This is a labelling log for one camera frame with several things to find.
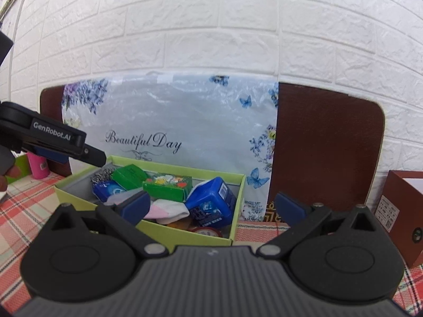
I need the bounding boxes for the blue square box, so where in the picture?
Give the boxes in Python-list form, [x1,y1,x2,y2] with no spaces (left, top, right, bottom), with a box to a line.
[185,177,237,229]

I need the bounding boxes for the blue medicine box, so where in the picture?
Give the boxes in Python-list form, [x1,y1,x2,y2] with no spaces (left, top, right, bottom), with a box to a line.
[93,180,126,203]

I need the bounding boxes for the person left hand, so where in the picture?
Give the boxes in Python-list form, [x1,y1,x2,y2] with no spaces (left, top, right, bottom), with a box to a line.
[0,146,21,193]

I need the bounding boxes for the brown cardboard box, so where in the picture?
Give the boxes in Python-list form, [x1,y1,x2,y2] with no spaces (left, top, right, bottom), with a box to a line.
[375,170,422,268]

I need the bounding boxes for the plaid bed sheet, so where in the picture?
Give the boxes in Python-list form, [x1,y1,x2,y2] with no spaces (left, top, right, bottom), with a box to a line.
[1,173,422,315]

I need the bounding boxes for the red tape roll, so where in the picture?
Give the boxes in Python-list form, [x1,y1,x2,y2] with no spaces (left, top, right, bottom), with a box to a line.
[191,227,223,237]

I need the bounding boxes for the steel wool scrubber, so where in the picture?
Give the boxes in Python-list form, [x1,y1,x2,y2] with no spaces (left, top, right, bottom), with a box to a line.
[90,167,116,185]

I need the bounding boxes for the brown wooden headboard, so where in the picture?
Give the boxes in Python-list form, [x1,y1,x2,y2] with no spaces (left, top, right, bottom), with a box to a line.
[40,83,384,210]

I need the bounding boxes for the green patterned small box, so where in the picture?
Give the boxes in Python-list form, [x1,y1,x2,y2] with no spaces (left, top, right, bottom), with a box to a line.
[143,173,193,203]

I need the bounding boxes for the light green cardboard box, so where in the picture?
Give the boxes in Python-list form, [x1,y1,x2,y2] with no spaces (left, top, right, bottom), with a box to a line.
[54,156,246,252]

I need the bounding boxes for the plain green small box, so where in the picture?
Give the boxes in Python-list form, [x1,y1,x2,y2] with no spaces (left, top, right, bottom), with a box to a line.
[111,165,149,190]

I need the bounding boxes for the dark green tray box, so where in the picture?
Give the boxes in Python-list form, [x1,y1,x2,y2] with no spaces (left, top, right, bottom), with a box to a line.
[4,154,33,185]

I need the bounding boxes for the floral plastic bag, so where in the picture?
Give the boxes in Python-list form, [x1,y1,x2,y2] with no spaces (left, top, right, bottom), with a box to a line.
[62,74,278,221]

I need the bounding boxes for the pink thermos bottle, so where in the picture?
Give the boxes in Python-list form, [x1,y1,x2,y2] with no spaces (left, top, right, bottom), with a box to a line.
[26,152,50,180]

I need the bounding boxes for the gold small box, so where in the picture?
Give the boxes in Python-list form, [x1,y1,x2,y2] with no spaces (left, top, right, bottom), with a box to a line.
[167,218,192,230]

